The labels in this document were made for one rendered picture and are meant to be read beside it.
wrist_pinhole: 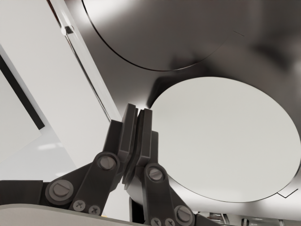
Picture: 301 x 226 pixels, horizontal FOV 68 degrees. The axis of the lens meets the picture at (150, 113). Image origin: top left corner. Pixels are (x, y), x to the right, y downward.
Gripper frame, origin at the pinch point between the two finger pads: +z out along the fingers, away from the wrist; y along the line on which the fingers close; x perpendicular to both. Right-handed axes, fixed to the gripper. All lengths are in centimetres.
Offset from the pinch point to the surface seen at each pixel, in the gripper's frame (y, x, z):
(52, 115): -10.1, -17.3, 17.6
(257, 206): 10.1, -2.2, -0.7
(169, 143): 3.2, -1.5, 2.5
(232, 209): 9.2, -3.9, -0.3
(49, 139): -45, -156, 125
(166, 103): 1.8, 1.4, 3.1
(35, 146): -60, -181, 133
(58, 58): -9.9, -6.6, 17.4
